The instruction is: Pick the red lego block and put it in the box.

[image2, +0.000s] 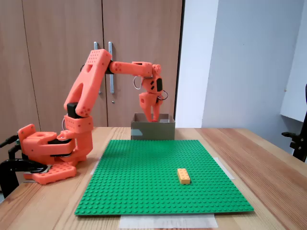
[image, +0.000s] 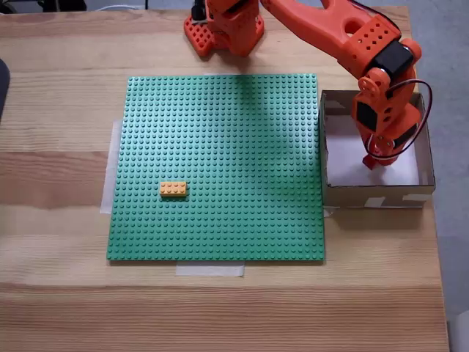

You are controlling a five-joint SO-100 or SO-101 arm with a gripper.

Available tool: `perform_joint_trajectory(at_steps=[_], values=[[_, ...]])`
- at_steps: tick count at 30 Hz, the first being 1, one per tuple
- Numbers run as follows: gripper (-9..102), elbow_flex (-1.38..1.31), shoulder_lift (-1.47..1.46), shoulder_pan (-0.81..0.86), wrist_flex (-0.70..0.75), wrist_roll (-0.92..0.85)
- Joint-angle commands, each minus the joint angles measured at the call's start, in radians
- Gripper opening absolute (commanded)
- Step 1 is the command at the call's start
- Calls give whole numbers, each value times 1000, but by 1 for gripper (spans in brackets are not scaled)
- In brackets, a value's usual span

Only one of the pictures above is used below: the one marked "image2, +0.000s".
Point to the wooden cabinet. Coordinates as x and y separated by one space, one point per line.
144 24

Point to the green lego baseplate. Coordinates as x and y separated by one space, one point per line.
144 187

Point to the black table clamp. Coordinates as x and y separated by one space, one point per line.
7 167

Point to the black chair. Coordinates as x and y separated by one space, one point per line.
299 146

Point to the yellow lego block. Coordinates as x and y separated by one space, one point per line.
184 176

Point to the masking tape strip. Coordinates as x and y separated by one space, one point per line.
95 167
168 221
226 169

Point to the brown cardboard box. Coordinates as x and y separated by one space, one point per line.
156 131

